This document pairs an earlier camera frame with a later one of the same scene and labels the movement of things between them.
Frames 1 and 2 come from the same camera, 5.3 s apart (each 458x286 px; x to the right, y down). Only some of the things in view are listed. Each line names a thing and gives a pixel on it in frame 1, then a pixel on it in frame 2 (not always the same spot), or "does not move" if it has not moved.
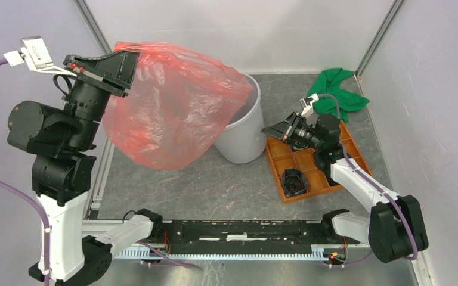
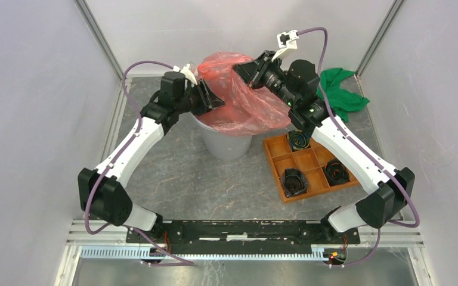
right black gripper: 284,130 -> 253,72
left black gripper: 117,65 -> 208,101
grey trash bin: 243,141 -> 222,145
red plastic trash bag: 178,108 -> 246,110
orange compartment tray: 282,158 does not move
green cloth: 328,82 does not move
